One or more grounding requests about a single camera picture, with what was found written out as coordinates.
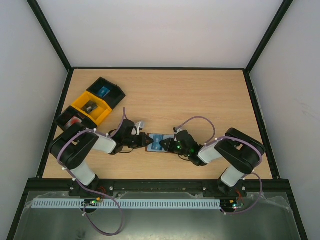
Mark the blue card in holder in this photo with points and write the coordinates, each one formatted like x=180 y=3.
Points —
x=155 y=147

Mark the yellow storage bin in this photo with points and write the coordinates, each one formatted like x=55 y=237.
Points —
x=99 y=114

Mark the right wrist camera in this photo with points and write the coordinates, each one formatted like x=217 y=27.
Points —
x=177 y=130

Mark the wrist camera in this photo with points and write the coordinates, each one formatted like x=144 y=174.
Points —
x=139 y=126
x=177 y=130

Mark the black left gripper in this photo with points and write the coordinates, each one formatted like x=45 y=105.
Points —
x=143 y=136

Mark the red credit card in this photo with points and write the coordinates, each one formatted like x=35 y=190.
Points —
x=72 y=121

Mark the brown leather card holder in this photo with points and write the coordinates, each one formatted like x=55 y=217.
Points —
x=166 y=136

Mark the white slotted cable duct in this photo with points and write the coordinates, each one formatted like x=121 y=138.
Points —
x=63 y=203

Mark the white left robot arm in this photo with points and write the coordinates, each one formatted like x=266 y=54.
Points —
x=73 y=146

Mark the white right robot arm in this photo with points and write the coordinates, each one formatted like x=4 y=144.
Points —
x=243 y=153

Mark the blue card in bin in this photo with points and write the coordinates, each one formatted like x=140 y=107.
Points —
x=103 y=92

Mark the black credit card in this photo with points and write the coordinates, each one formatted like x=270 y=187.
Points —
x=89 y=107

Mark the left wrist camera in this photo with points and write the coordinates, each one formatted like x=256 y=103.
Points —
x=139 y=126

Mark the black storage bin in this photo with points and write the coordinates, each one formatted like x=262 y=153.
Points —
x=111 y=93
x=70 y=112

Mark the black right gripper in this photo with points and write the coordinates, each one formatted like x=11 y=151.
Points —
x=174 y=145

